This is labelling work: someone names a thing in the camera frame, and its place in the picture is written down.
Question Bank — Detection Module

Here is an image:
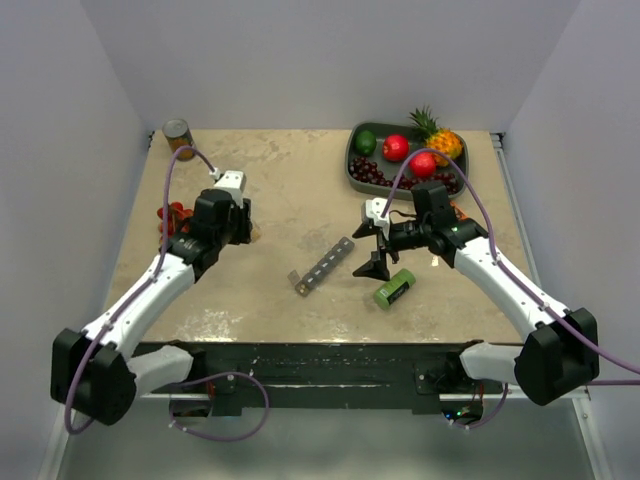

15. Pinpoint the red cherry tomato bunch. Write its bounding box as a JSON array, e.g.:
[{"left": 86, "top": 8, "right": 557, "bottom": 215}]
[{"left": 167, "top": 202, "right": 194, "bottom": 237}]

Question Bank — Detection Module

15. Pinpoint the tin can orange label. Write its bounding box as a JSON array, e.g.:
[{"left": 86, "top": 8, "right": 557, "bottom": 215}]
[{"left": 162, "top": 118, "right": 195, "bottom": 153}]

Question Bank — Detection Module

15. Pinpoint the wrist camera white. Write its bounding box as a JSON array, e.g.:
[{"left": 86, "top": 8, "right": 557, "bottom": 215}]
[
  {"left": 209, "top": 168, "right": 247, "bottom": 205},
  {"left": 361, "top": 197, "right": 391, "bottom": 238}
]

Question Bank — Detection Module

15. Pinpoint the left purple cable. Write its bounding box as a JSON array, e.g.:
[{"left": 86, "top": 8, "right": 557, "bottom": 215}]
[{"left": 63, "top": 145, "right": 219, "bottom": 435}]

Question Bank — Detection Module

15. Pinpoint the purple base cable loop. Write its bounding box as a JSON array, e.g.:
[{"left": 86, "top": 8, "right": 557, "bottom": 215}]
[{"left": 168, "top": 370, "right": 273, "bottom": 442}]

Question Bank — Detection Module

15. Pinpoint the orange snack packet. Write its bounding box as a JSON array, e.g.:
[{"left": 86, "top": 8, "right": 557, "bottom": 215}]
[{"left": 450, "top": 201, "right": 468, "bottom": 221}]

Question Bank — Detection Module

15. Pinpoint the red apple right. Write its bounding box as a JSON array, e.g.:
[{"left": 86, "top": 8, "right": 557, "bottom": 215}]
[{"left": 409, "top": 152, "right": 437, "bottom": 178}]

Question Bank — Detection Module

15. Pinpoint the red apple left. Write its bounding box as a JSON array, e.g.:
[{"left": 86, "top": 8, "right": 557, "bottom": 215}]
[{"left": 382, "top": 134, "right": 410, "bottom": 163}]

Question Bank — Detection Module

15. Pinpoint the red apple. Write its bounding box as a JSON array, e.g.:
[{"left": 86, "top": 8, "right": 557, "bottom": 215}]
[
  {"left": 382, "top": 134, "right": 410, "bottom": 163},
  {"left": 409, "top": 152, "right": 437, "bottom": 178}
]

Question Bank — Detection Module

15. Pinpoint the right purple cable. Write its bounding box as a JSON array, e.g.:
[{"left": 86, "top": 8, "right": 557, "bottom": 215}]
[{"left": 382, "top": 147, "right": 640, "bottom": 431}]

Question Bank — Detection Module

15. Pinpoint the green lime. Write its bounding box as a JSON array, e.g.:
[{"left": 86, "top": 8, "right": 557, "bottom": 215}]
[{"left": 354, "top": 130, "right": 377, "bottom": 156}]

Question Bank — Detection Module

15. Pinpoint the dark red grape bunch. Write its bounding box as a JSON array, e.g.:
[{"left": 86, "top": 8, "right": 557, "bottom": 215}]
[{"left": 347, "top": 157, "right": 464, "bottom": 196}]

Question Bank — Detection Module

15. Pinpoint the small pineapple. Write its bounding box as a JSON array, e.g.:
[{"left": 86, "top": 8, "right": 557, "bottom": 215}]
[{"left": 409, "top": 106, "right": 464, "bottom": 167}]

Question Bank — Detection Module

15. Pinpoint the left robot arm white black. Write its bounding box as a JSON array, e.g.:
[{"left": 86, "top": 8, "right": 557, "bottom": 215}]
[{"left": 50, "top": 187, "right": 252, "bottom": 434}]

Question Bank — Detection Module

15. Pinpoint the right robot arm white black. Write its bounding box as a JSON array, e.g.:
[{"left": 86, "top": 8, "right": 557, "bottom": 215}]
[{"left": 353, "top": 182, "right": 600, "bottom": 406}]

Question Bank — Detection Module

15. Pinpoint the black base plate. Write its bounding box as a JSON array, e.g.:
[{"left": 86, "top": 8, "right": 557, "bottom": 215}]
[{"left": 160, "top": 342, "right": 503, "bottom": 416}]

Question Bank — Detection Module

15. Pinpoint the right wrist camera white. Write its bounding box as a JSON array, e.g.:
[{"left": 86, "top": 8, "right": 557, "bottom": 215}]
[{"left": 361, "top": 197, "right": 391, "bottom": 238}]

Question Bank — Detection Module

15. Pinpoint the dark green tray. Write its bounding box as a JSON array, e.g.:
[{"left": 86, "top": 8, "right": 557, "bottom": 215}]
[{"left": 344, "top": 121, "right": 467, "bottom": 199}]

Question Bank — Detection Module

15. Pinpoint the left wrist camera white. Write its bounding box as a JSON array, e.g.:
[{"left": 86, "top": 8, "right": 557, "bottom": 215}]
[{"left": 209, "top": 168, "right": 247, "bottom": 205}]

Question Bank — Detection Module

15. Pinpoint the green cylindrical bottle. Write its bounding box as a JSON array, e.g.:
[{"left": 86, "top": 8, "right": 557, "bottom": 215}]
[{"left": 373, "top": 269, "right": 416, "bottom": 310}]

